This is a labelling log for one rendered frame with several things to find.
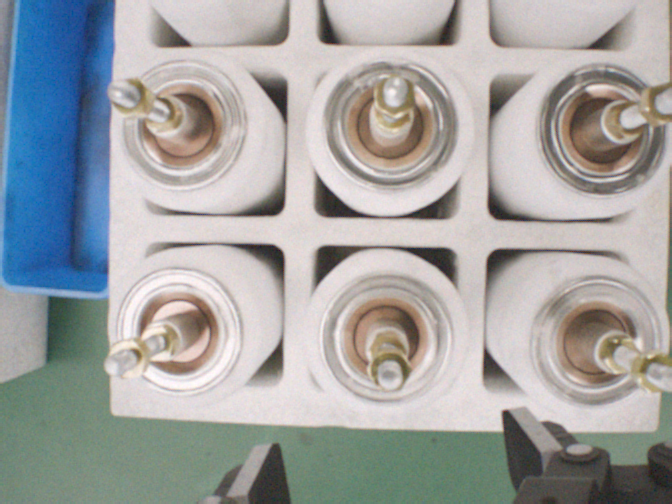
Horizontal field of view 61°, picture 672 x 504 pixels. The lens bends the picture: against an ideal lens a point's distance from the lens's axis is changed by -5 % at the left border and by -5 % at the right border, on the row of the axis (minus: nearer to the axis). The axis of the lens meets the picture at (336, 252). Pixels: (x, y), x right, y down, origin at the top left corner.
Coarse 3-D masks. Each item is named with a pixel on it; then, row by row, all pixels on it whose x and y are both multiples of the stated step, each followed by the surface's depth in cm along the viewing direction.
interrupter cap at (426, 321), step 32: (352, 288) 33; (384, 288) 33; (416, 288) 33; (352, 320) 33; (416, 320) 33; (448, 320) 33; (320, 352) 33; (352, 352) 33; (416, 352) 33; (448, 352) 33; (352, 384) 33; (416, 384) 33
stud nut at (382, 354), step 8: (376, 352) 26; (384, 352) 25; (392, 352) 25; (400, 352) 25; (376, 360) 25; (384, 360) 25; (400, 360) 25; (368, 368) 25; (376, 368) 25; (408, 368) 25; (376, 376) 25; (408, 376) 25; (376, 384) 25
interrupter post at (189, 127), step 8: (176, 104) 30; (184, 104) 31; (184, 112) 31; (192, 112) 32; (184, 120) 31; (192, 120) 32; (200, 120) 33; (176, 128) 31; (184, 128) 31; (192, 128) 32; (200, 128) 33; (160, 136) 31; (168, 136) 31; (176, 136) 31; (184, 136) 32; (192, 136) 33; (184, 144) 33
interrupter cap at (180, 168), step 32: (160, 64) 33; (192, 64) 33; (192, 96) 33; (224, 96) 33; (128, 128) 33; (224, 128) 33; (128, 160) 33; (160, 160) 33; (192, 160) 33; (224, 160) 33
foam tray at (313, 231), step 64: (128, 0) 41; (320, 0) 43; (128, 64) 41; (256, 64) 40; (320, 64) 40; (448, 64) 39; (512, 64) 39; (640, 64) 39; (128, 192) 41; (320, 192) 46; (448, 192) 47; (128, 256) 41; (320, 256) 48; (448, 256) 46; (640, 256) 39; (128, 384) 42; (256, 384) 42; (512, 384) 43
